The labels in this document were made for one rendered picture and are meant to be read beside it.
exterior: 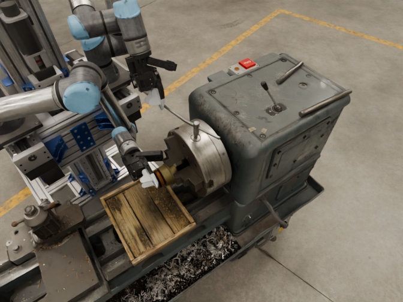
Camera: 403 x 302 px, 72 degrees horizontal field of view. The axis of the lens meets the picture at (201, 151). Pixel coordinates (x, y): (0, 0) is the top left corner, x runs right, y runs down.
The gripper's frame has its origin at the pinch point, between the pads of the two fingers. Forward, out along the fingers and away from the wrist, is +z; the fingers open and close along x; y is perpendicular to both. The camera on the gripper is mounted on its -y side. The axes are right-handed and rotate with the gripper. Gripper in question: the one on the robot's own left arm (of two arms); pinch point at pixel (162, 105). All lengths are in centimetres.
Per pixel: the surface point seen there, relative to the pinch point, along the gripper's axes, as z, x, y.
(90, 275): 45, 10, 48
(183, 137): 13.2, 4.4, -2.7
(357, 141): 126, -40, -194
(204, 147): 17.1, 11.0, -7.3
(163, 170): 24.5, 1.5, 8.1
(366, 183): 139, -8, -159
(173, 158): 22.7, -0.1, 2.1
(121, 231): 48, -6, 33
